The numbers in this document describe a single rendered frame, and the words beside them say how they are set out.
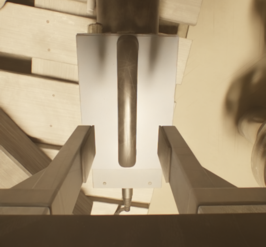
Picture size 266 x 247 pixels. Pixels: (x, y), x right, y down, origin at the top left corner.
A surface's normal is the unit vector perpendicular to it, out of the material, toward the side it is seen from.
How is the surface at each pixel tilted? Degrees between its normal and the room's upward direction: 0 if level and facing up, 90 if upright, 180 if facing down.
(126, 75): 0
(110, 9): 32
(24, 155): 90
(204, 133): 0
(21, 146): 90
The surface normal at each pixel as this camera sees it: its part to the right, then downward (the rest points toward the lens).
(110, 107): 0.02, 0.29
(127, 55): 0.03, -0.22
